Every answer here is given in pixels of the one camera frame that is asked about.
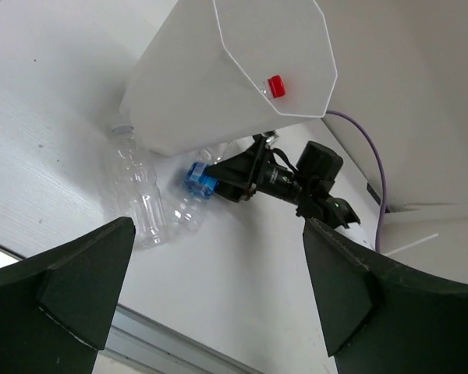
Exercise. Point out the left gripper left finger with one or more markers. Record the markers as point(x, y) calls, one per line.
point(57, 307)

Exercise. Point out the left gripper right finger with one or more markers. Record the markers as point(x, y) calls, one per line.
point(380, 316)

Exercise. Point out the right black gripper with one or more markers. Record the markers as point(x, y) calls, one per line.
point(239, 177)

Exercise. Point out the blue label plastic bottle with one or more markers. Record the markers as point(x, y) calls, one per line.
point(189, 192)

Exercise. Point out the red label plastic bottle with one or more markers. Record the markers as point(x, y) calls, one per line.
point(273, 88)

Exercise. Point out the clear unlabelled plastic bottle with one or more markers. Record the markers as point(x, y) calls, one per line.
point(130, 171)

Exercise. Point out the white octagonal plastic bin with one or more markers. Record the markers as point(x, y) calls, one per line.
point(197, 83)

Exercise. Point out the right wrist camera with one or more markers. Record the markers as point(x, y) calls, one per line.
point(318, 167)

